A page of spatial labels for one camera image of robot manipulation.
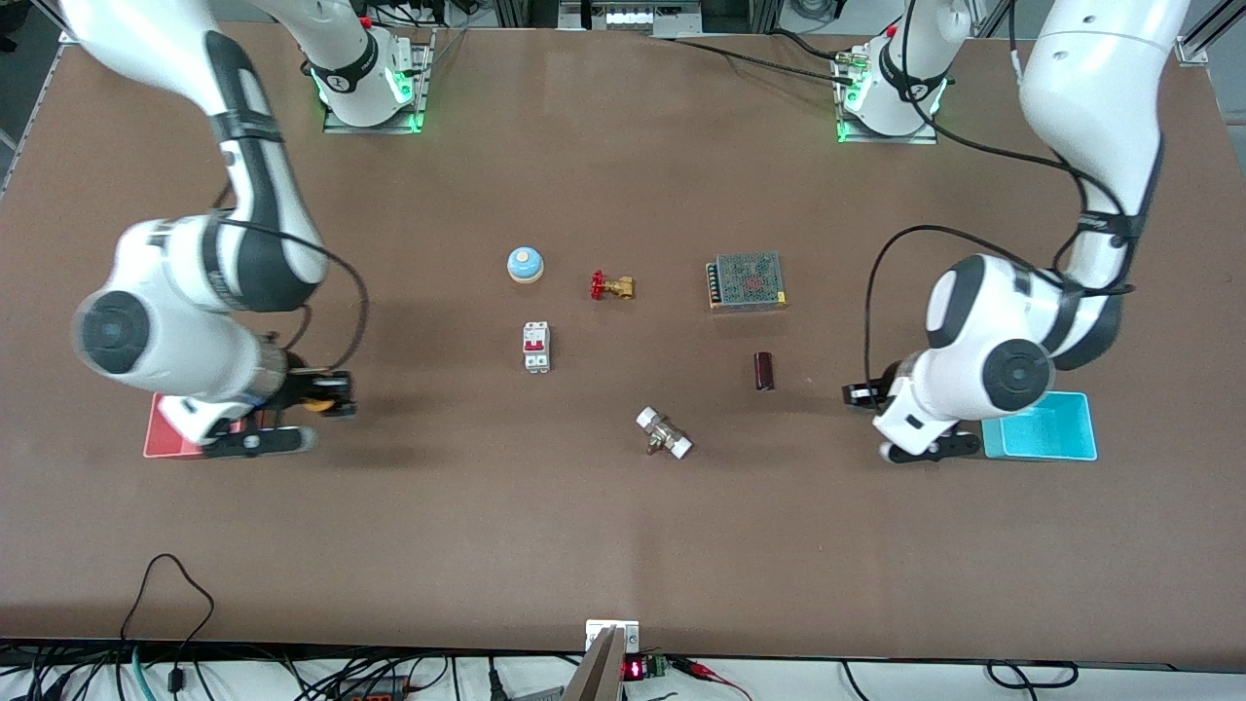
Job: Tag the dark red cylinder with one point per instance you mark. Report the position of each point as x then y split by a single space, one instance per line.
764 371

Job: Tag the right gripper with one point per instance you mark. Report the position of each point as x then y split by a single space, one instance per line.
296 387

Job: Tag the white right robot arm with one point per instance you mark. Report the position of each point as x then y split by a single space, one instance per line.
165 331

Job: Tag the metal mesh power supply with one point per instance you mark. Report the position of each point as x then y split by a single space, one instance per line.
748 280

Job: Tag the red digit display module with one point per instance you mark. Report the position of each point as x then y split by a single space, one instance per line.
634 669

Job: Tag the pink plastic bin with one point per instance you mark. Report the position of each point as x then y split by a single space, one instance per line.
165 438

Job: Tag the brass fitting with white ends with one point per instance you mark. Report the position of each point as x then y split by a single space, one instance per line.
664 432

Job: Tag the teal plastic bin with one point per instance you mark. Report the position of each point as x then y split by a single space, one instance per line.
1046 428

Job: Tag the silver camera mount bracket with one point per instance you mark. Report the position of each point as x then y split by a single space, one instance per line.
611 633

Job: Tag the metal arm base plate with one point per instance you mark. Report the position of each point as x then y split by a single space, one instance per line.
419 83
847 131

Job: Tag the blue service bell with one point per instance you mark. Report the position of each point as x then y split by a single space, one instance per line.
526 264

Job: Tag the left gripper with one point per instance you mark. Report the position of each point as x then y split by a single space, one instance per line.
884 386

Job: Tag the grey metal bar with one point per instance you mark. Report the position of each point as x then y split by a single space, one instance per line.
596 672

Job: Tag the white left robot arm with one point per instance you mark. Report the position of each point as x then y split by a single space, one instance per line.
1090 88

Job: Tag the white circuit breaker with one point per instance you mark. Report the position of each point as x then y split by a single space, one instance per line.
536 347

